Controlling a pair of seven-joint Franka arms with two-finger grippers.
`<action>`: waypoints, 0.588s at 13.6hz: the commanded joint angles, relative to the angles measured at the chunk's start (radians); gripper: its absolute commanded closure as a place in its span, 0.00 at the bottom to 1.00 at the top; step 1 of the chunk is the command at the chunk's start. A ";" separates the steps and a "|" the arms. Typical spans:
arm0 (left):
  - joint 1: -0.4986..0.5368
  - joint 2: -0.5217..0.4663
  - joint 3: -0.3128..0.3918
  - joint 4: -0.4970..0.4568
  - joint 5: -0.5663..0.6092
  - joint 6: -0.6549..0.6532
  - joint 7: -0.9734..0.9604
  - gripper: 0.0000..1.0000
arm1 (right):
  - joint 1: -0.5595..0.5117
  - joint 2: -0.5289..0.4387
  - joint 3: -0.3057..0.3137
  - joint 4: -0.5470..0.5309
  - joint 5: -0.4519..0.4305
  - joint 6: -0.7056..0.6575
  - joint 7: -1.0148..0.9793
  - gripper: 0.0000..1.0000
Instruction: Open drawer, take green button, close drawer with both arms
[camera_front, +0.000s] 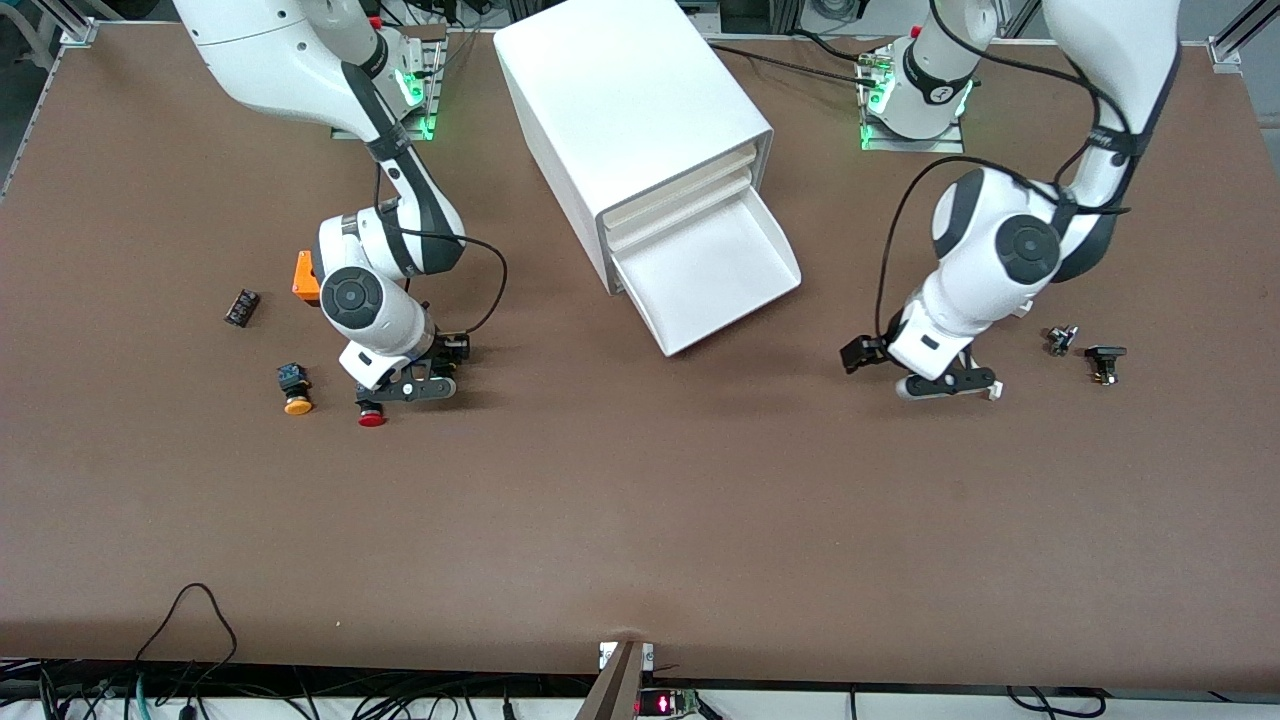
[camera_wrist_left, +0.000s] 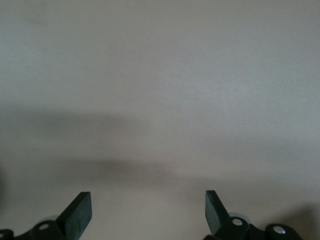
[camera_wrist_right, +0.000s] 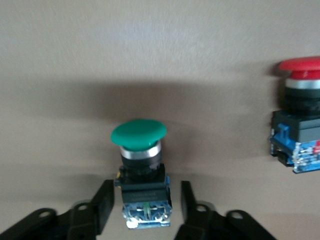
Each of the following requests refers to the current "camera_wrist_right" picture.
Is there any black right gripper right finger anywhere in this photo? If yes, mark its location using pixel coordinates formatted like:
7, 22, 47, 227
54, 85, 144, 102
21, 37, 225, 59
173, 180, 279, 240

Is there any green mushroom push button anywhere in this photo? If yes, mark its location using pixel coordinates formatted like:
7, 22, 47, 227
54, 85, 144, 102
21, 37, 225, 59
110, 119, 174, 229

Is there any red mushroom push button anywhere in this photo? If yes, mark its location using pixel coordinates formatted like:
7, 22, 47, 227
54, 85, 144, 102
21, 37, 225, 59
268, 56, 320, 175

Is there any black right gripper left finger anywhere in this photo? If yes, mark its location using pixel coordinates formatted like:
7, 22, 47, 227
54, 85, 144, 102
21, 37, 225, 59
0, 179, 116, 240

